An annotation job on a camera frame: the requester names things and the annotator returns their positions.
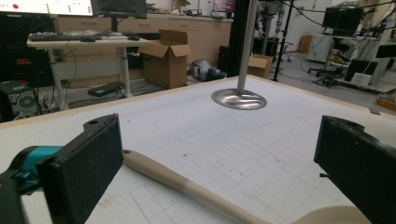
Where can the black monitor on shelf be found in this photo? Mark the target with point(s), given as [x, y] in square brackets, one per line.
[342, 18]

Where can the black flat device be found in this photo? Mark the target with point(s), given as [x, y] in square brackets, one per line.
[106, 89]

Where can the large open cardboard box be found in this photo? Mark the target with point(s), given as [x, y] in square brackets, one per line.
[165, 68]

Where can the small cardboard box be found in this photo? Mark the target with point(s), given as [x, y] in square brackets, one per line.
[260, 67]

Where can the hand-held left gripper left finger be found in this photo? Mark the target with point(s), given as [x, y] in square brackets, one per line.
[84, 168]

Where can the white desk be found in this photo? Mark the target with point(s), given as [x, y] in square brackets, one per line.
[93, 43]

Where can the grey vacuum cleaner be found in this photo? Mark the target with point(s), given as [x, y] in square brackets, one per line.
[205, 71]

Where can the black keyboard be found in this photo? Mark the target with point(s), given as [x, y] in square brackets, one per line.
[59, 37]

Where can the white grid mat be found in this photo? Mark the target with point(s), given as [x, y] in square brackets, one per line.
[218, 140]

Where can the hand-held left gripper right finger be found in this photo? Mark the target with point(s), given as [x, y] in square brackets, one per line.
[358, 161]

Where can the black frame post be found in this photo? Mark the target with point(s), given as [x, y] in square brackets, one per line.
[238, 37]

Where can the metal utensil stand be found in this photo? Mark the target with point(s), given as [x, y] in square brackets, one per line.
[239, 100]

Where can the lit white monitor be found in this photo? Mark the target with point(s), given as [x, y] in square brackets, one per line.
[46, 6]

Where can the dark monitor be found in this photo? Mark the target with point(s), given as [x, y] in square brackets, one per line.
[120, 7]

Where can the small white box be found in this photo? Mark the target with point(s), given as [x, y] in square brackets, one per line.
[361, 79]

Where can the black tripod stand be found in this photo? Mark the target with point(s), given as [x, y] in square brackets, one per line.
[282, 43]

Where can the black computer mouse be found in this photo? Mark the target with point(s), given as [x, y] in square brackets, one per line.
[134, 37]

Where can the beige slotted spoon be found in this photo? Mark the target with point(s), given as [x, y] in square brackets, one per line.
[174, 179]

